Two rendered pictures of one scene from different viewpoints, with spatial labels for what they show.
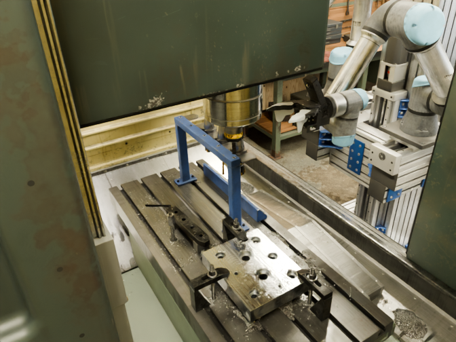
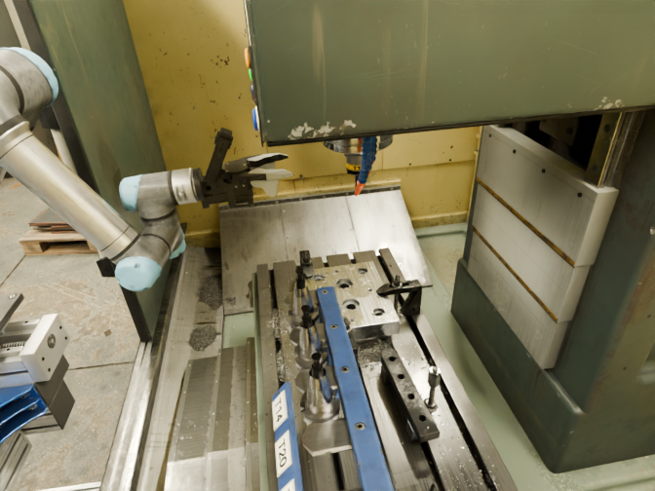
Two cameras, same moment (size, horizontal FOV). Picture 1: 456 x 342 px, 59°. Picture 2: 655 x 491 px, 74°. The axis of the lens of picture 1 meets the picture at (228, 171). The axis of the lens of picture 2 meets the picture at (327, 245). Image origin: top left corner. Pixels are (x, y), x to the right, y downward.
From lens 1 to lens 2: 1.93 m
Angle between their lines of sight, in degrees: 113
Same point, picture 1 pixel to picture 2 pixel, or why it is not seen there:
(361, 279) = (203, 370)
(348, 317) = (288, 273)
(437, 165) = not seen: hidden behind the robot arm
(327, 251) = (203, 409)
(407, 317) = (200, 338)
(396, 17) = (31, 76)
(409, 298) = (177, 350)
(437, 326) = (186, 324)
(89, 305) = not seen: hidden behind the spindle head
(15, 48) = not seen: outside the picture
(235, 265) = (366, 296)
